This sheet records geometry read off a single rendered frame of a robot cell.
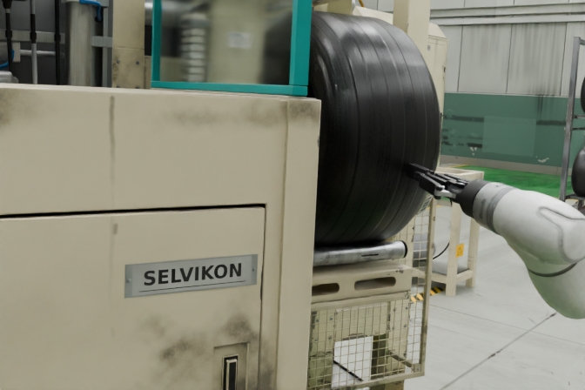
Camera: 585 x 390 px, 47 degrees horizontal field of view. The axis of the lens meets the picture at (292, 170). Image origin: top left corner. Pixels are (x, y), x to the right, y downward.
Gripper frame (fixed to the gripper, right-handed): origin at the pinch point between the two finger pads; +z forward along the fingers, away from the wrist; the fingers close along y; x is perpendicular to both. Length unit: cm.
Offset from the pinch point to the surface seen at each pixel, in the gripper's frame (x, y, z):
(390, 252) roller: 23.3, -5.8, 13.2
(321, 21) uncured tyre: -28.9, 13.8, 24.9
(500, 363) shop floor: 128, -153, 99
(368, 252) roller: 23.0, 0.5, 13.3
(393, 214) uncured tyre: 11.6, -0.4, 7.5
